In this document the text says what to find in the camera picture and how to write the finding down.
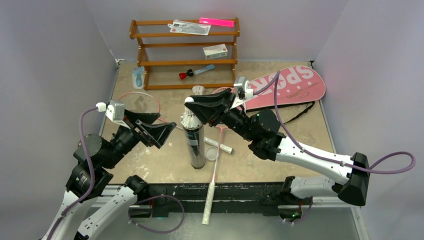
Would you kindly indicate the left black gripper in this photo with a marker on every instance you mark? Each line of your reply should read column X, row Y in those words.
column 155, row 133

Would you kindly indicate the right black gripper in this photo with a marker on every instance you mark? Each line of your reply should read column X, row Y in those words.
column 224, row 109

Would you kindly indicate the white shuttlecock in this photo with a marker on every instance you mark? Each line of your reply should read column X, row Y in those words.
column 189, row 120
column 198, row 90

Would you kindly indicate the black shuttlecock tube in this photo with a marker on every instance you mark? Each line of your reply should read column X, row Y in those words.
column 196, row 146

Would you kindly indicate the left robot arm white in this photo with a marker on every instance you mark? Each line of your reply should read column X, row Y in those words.
column 95, row 157

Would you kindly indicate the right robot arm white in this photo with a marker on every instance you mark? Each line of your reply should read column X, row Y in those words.
column 347, row 176

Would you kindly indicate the pink white badminton racket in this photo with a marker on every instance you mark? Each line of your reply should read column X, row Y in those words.
column 211, row 187

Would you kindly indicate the pink badminton racket left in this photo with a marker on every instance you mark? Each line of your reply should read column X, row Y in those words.
column 142, row 102

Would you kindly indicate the red black blue marker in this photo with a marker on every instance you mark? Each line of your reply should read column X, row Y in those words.
column 192, row 73

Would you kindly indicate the clear plastic tube lid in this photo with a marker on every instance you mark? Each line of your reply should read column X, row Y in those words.
column 211, row 153

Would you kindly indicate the white red small box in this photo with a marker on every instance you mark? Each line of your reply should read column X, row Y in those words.
column 215, row 51

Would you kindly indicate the wooden three-tier shelf rack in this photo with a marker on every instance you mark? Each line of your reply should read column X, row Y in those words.
column 143, row 60

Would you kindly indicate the light blue white device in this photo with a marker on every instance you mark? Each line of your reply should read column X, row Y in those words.
column 138, row 77

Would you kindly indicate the pink fluorescent bar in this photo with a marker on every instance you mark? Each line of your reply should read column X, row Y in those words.
column 217, row 22

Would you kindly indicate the white packaged item on shelf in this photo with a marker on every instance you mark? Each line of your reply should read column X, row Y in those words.
column 190, row 28

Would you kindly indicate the pink sport racket bag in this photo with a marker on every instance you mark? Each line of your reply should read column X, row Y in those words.
column 295, row 85

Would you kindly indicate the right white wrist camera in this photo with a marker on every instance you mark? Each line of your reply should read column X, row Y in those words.
column 243, row 89

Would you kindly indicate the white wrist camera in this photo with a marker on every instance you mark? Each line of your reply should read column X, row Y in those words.
column 243, row 89
column 114, row 111

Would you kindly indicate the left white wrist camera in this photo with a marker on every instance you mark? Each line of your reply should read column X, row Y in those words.
column 114, row 111

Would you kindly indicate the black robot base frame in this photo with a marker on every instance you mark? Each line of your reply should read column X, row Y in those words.
column 267, row 198

